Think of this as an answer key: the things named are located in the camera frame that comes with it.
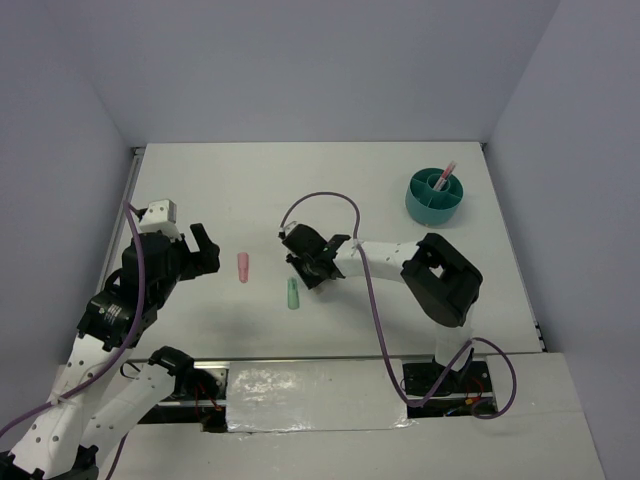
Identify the pink translucent pen cap tube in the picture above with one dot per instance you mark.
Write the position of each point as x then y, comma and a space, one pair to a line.
243, 265

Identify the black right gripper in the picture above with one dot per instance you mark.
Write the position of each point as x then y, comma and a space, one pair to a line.
311, 280

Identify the green glue stick tube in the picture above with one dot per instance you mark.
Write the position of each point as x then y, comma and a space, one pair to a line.
293, 301

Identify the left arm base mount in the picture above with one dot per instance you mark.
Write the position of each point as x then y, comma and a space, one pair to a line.
199, 398

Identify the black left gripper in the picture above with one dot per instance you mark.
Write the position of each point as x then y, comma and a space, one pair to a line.
208, 255

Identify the thin purple pen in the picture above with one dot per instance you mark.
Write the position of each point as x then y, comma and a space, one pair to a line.
442, 179

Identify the pink pen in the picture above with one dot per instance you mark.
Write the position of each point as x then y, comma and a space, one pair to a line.
452, 165

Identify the teal round divided container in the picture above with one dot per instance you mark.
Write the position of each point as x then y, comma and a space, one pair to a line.
429, 206

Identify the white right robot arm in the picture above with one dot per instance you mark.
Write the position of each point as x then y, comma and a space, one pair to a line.
444, 283

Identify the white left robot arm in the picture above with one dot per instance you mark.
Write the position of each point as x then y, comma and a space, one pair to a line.
75, 429

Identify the aluminium table edge rail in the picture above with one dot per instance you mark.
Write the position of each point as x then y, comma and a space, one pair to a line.
137, 158

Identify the silver foil cover plate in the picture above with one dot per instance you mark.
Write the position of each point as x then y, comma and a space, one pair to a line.
315, 396

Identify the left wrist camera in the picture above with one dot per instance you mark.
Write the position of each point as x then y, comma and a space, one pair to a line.
159, 216

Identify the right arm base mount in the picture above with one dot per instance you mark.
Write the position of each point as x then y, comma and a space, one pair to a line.
459, 393

